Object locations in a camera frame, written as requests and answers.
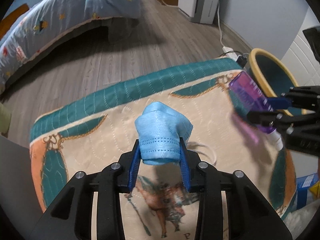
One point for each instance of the blue face mask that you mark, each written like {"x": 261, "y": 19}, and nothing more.
{"x": 160, "y": 130}

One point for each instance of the white power strip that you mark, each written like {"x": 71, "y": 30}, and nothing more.
{"x": 230, "y": 51}

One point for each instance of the olive green cloth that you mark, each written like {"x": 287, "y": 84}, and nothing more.
{"x": 4, "y": 120}

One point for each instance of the blue bucket with yellow rim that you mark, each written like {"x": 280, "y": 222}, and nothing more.
{"x": 272, "y": 72}

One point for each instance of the black plug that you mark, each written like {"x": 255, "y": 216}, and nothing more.
{"x": 242, "y": 60}

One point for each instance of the yellow packet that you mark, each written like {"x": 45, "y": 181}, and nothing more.
{"x": 316, "y": 191}

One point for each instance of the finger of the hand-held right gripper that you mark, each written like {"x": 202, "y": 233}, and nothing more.
{"x": 278, "y": 102}
{"x": 265, "y": 118}

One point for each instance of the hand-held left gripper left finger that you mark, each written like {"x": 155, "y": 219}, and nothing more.
{"x": 133, "y": 165}

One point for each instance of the printed teal and orange mat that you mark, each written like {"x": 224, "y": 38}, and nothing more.
{"x": 100, "y": 142}

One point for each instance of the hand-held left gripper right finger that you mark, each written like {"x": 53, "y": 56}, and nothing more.
{"x": 185, "y": 165}

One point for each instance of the printed blue blanket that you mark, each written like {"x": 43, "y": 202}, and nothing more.
{"x": 62, "y": 12}

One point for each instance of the purple plastic container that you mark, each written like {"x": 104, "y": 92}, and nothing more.
{"x": 247, "y": 92}

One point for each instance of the blue box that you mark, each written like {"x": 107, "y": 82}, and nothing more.
{"x": 303, "y": 190}

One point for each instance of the wooden headboard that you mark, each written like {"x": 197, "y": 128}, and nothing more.
{"x": 12, "y": 20}

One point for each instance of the white air purifier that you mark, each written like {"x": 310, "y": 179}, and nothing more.
{"x": 200, "y": 0}

